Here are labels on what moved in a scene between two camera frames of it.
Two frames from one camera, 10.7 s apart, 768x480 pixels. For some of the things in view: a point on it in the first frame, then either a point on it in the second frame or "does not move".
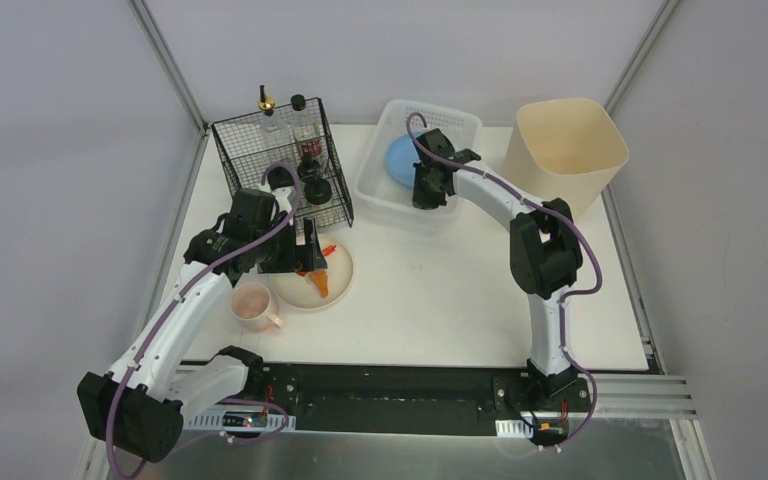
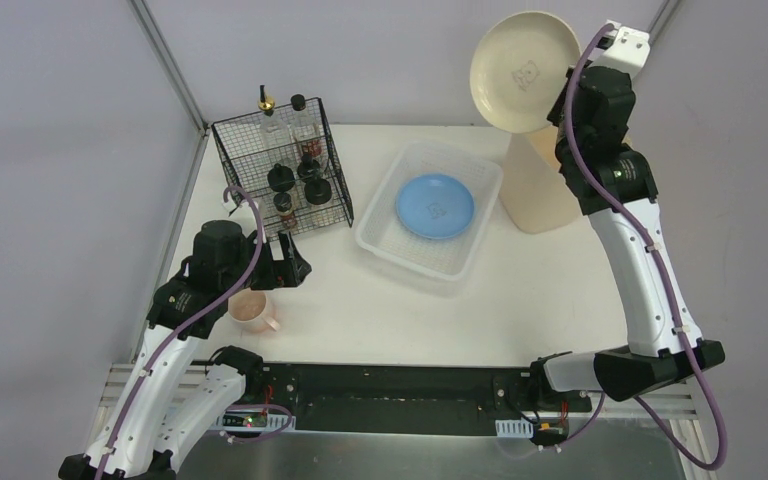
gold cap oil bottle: (273, 135) does not move
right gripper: (428, 192) → (573, 85)
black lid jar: (279, 177) does not move
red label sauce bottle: (306, 133) does not move
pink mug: (250, 305) does not move
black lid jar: (309, 168) does not move
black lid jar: (318, 191) does not move
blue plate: (402, 154) → (435, 206)
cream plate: (297, 289) → (518, 69)
